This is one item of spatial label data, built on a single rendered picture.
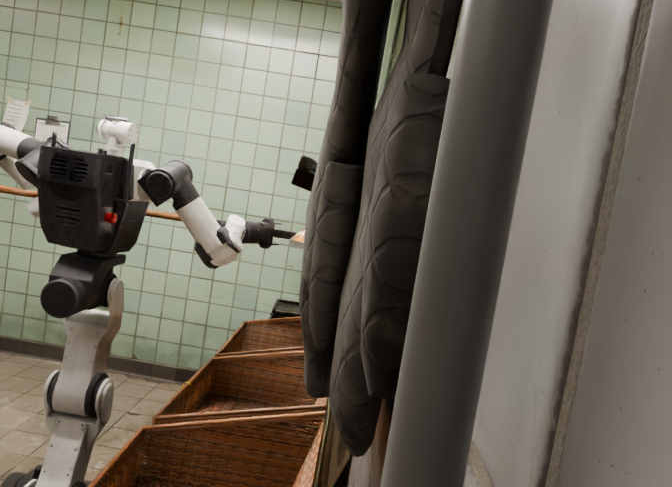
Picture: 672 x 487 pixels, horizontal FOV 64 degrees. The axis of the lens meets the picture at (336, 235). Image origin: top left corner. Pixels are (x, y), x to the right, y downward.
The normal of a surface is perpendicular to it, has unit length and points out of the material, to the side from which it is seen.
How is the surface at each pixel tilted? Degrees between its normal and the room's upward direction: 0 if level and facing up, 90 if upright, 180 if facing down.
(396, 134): 81
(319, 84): 90
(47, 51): 90
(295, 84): 90
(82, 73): 90
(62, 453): 68
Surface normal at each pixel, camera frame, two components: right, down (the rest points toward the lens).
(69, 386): 0.04, -0.33
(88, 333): 0.00, -0.10
